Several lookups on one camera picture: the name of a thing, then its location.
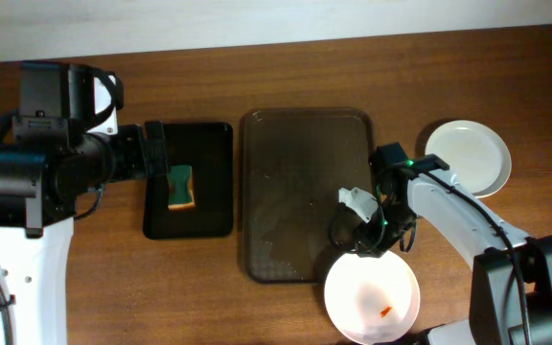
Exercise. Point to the white plate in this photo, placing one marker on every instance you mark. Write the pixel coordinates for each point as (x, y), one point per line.
(464, 132)
(372, 300)
(482, 169)

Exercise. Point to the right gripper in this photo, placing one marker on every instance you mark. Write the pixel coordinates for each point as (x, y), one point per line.
(369, 244)

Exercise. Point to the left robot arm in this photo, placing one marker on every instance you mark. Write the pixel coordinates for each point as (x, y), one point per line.
(63, 141)

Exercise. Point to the green and yellow sponge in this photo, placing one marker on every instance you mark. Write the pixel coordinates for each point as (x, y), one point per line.
(181, 188)

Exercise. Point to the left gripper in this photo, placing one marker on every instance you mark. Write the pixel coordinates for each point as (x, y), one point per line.
(155, 149)

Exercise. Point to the brown plastic serving tray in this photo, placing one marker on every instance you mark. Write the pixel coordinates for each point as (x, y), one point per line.
(293, 163)

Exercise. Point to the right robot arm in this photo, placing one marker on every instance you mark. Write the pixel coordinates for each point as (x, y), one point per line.
(511, 271)

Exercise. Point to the small black tray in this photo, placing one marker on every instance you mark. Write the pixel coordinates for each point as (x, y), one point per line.
(208, 149)

